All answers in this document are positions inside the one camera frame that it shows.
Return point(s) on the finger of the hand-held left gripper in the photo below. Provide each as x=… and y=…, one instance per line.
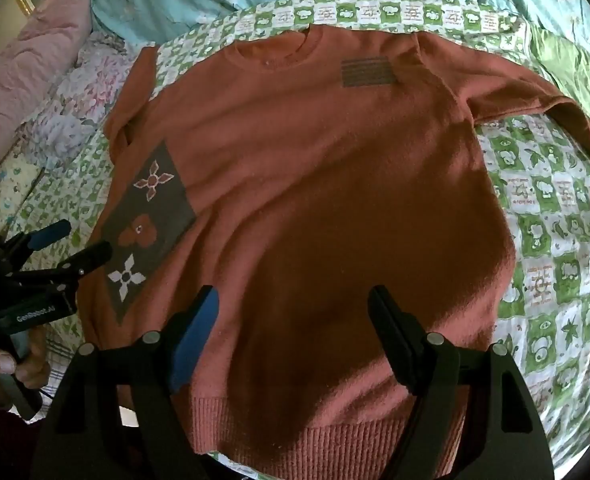
x=92, y=254
x=50, y=234

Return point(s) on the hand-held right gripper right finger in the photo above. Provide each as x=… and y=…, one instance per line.
x=392, y=325

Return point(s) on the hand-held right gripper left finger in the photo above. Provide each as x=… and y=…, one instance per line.
x=198, y=330

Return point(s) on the rust orange sweater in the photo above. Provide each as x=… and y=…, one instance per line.
x=320, y=220

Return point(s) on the person's left hand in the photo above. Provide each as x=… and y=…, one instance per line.
x=22, y=360

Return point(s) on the pale floral bed sheet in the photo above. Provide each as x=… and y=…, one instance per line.
x=55, y=110

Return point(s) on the green white checked blanket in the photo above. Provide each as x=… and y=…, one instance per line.
x=540, y=210

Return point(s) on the pink quilt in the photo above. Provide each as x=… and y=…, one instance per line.
x=30, y=45

